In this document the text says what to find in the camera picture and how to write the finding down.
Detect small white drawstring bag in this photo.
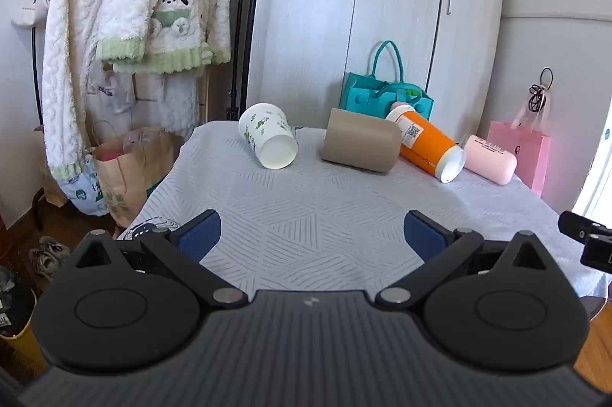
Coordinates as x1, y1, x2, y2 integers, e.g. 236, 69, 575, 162
88, 70, 138, 117

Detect white wardrobe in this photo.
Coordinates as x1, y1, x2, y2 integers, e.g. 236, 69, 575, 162
246, 0, 506, 145

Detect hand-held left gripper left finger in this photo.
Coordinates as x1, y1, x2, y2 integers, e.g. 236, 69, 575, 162
72, 209, 249, 311

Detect teal felt handbag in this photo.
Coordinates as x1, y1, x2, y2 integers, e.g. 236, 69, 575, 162
339, 40, 434, 124

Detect pink paper bag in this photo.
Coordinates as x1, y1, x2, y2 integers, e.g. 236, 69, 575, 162
487, 120, 552, 197

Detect tan paper cup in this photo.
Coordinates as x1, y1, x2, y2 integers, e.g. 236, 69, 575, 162
320, 108, 401, 174

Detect long white fluffy robe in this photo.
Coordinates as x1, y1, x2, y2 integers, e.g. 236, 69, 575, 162
42, 0, 126, 197

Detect white fluffy pajama pants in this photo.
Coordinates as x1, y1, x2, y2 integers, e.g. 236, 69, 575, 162
129, 70, 200, 136

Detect white cup with green print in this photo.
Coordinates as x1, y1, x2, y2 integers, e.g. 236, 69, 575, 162
238, 103, 299, 170

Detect pink cup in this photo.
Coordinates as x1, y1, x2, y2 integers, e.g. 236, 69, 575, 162
459, 134, 518, 186

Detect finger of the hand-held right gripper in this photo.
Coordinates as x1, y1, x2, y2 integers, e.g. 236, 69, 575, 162
558, 210, 612, 243
580, 235, 612, 278

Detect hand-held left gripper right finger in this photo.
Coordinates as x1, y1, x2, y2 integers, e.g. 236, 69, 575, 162
375, 210, 550, 311

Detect white patterned tablecloth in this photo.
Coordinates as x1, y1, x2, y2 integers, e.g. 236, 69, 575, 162
115, 120, 608, 299

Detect white green printed plastic bag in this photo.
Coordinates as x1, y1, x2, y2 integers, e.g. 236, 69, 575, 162
60, 153, 114, 217

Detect black hair tie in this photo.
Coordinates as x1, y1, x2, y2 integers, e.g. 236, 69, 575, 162
528, 67, 554, 112

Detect orange cup with white lid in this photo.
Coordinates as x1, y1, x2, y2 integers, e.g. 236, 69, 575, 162
385, 102, 467, 184

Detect black tripod stand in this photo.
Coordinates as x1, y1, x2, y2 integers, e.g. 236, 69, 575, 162
228, 0, 269, 122

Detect grey sneakers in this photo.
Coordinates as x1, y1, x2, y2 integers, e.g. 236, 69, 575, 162
29, 236, 73, 282

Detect yellow bin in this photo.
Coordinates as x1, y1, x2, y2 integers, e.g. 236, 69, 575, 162
0, 287, 49, 370

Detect black clothes rack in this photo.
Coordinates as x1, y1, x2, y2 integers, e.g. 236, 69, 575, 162
29, 0, 65, 240

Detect brown paper bag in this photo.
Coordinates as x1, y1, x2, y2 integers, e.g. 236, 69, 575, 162
91, 127, 185, 229

